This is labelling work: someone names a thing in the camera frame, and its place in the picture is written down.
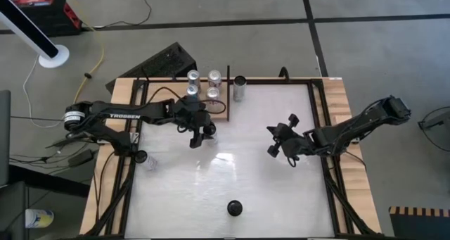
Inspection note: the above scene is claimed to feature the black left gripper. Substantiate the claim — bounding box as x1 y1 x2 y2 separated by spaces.
172 97 212 149

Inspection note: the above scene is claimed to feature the red and black toolbox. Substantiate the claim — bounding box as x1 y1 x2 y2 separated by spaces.
9 0 84 37

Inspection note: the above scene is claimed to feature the blue silver Red Bull can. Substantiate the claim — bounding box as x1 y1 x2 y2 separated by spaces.
186 84 200 102
187 69 202 91

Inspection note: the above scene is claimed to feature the yellow cable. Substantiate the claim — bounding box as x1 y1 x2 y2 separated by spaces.
72 20 106 106

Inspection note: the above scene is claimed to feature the silver Diet Coke can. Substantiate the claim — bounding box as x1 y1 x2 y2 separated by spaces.
205 86 221 111
207 69 223 89

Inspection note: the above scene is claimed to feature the thin black floor cable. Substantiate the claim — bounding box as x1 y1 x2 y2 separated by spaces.
91 0 153 29

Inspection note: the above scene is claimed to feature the white floor stand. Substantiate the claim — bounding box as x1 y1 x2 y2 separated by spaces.
0 0 70 69

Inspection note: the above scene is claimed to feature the Celsius Tropical Vibe can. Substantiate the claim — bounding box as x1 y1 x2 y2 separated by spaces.
232 75 248 103
226 199 244 217

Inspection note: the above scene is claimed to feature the black perforated panel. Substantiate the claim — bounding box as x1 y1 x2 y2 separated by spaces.
105 42 198 94

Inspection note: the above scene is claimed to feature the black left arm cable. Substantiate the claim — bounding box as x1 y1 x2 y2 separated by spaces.
150 87 228 116

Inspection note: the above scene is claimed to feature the white yellow blue container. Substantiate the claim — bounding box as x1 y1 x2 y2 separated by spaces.
24 208 55 229

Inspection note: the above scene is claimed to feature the black round wire stand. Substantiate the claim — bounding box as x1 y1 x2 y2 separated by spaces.
417 106 450 153

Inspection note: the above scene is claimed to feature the black aluminium table frame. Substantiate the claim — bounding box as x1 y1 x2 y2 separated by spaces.
84 76 379 239

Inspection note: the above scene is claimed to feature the black curved bracket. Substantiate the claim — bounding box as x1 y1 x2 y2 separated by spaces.
278 66 291 83

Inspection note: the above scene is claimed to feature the black wire frame tray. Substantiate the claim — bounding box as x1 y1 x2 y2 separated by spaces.
143 64 231 122

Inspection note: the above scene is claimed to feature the dark grey cabinet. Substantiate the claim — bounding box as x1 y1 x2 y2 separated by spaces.
0 89 12 188

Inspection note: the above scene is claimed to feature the white floor cable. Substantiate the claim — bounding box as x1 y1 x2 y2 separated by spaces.
22 55 66 129

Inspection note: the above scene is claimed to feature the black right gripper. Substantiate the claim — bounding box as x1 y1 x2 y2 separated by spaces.
266 113 314 158

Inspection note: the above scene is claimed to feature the black box yellow striped edge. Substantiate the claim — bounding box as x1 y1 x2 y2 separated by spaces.
388 206 450 240

